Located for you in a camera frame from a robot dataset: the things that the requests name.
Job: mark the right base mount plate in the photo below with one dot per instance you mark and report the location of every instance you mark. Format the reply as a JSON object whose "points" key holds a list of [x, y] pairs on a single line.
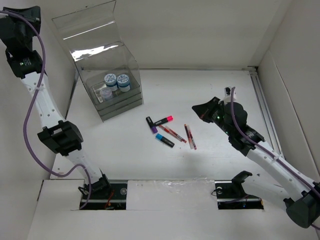
{"points": [[230, 196]]}

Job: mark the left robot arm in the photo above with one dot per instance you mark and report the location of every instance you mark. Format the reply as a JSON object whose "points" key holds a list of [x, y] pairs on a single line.
{"points": [[59, 135]]}

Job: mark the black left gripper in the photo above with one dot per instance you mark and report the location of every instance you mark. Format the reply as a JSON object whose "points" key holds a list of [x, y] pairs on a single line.
{"points": [[31, 12]]}

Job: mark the dark red gel pen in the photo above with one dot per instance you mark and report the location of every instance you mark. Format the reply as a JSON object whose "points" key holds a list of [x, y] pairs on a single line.
{"points": [[188, 137]]}

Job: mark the clear plastic organizer box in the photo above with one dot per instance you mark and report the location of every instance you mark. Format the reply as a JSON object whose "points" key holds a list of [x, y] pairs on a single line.
{"points": [[94, 42]]}

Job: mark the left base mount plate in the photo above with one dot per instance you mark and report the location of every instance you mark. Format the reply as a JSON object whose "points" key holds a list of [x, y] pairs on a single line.
{"points": [[112, 200]]}

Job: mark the red pen with clip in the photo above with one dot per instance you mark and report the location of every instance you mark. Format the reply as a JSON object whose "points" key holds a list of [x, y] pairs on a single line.
{"points": [[192, 138]]}

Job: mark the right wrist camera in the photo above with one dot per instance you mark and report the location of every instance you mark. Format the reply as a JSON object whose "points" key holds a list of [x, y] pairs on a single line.
{"points": [[227, 95]]}

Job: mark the blue jar back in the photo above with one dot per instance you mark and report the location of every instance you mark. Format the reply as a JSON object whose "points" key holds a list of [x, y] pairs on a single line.
{"points": [[110, 80]]}

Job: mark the pink cap highlighter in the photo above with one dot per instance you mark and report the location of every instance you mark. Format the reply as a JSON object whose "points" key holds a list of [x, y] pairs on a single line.
{"points": [[164, 120]]}

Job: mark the purple cap highlighter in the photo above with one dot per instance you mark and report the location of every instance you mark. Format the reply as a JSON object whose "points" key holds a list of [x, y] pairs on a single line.
{"points": [[151, 125]]}

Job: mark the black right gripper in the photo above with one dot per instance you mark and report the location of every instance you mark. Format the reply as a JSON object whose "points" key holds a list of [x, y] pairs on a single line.
{"points": [[204, 110]]}

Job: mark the blue cap highlighter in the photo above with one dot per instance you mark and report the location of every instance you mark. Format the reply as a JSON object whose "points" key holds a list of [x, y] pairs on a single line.
{"points": [[164, 140]]}

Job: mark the aluminium rail right side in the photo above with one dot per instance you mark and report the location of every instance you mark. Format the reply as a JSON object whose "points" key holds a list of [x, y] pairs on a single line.
{"points": [[265, 112]]}

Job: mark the base mount plate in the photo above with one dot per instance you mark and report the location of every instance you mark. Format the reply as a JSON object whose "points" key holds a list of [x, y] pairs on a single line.
{"points": [[112, 200], [230, 196]]}

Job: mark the blue jar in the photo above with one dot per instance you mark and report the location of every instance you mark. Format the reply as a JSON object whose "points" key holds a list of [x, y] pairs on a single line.
{"points": [[110, 80], [123, 82]]}

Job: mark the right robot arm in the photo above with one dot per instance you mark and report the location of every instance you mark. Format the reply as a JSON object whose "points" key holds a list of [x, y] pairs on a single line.
{"points": [[303, 203]]}

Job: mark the blue jar front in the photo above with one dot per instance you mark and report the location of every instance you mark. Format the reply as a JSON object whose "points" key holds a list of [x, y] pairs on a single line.
{"points": [[123, 82]]}

